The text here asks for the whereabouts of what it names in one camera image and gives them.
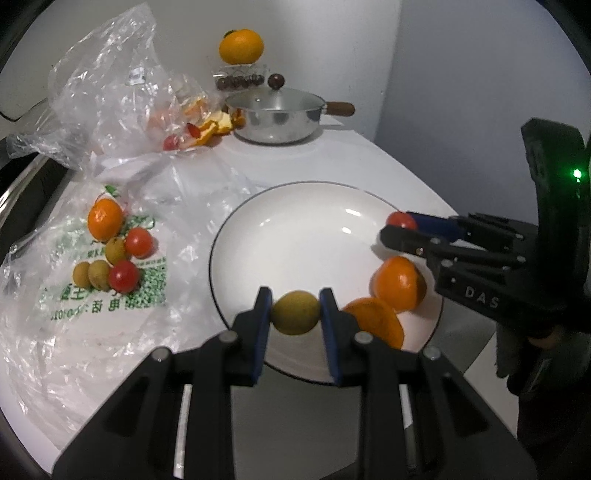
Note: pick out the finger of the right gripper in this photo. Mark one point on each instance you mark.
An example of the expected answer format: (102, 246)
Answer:
(443, 223)
(415, 246)

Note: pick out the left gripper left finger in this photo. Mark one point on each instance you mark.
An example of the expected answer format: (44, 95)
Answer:
(133, 434)

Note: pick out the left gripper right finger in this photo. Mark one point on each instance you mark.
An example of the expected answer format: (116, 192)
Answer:
(420, 418)

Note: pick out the mandarin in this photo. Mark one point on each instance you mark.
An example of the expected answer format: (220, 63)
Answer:
(105, 219)
(400, 284)
(375, 316)

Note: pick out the mandarin front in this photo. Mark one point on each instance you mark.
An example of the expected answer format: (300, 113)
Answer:
(375, 316)

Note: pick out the longan front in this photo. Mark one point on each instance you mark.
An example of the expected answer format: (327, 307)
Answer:
(296, 313)

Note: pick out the longan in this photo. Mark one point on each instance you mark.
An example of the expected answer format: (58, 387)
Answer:
(296, 313)
(98, 274)
(115, 251)
(80, 275)

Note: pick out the cherry tomato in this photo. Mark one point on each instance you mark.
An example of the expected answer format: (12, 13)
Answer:
(138, 242)
(123, 277)
(402, 220)

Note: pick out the mandarin top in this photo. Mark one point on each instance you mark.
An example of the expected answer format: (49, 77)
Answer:
(105, 219)

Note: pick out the clear container of dark fruits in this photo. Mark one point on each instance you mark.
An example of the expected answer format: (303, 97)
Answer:
(239, 77)

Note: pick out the white round plate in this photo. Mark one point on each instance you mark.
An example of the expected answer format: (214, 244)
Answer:
(308, 236)

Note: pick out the flat printed plastic bag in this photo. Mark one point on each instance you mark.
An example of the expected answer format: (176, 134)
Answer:
(67, 348)

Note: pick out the orange peel pieces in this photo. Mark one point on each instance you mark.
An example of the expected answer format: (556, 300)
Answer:
(205, 119)

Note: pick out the large orange on container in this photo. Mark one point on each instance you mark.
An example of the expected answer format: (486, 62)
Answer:
(241, 47)

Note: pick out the induction cooker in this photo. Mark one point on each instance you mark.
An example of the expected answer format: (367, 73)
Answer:
(31, 184)

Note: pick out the crumpled clear plastic bag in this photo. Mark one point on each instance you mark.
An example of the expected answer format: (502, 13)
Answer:
(110, 95)

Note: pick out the steel saucepan with wooden handle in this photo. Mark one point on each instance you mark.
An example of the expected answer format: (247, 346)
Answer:
(277, 115)

